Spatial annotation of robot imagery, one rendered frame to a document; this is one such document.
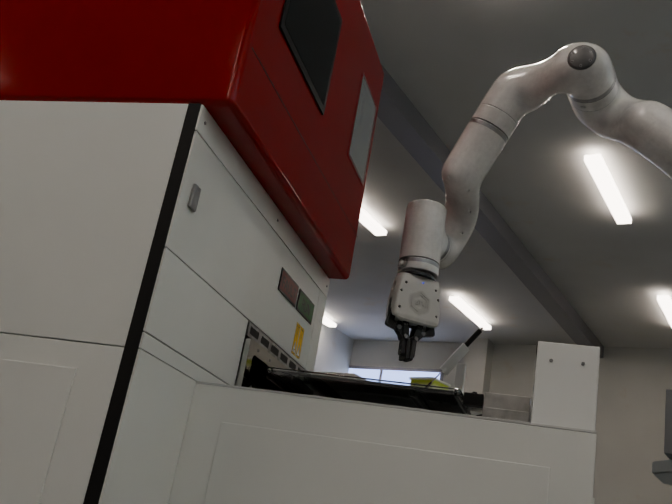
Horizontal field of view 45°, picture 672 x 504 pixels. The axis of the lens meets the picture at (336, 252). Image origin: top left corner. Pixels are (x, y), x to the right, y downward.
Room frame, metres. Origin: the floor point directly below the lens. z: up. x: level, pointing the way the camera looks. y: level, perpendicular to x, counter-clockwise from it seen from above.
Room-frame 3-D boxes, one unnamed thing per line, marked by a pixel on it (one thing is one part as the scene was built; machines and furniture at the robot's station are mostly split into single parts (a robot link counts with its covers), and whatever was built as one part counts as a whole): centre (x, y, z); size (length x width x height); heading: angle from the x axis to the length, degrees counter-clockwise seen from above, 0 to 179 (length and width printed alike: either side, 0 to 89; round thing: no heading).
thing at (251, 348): (1.70, 0.07, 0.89); 0.44 x 0.02 x 0.10; 162
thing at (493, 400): (1.44, -0.35, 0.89); 0.08 x 0.03 x 0.03; 72
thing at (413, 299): (1.57, -0.17, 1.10); 0.10 x 0.07 x 0.11; 109
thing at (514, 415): (1.59, -0.40, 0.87); 0.36 x 0.08 x 0.03; 162
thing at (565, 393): (1.48, -0.46, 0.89); 0.55 x 0.09 x 0.14; 162
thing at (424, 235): (1.58, -0.17, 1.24); 0.09 x 0.08 x 0.13; 146
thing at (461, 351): (1.86, -0.32, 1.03); 0.06 x 0.04 x 0.13; 72
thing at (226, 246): (1.54, 0.13, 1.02); 0.81 x 0.03 x 0.40; 162
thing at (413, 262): (1.57, -0.17, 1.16); 0.09 x 0.08 x 0.03; 109
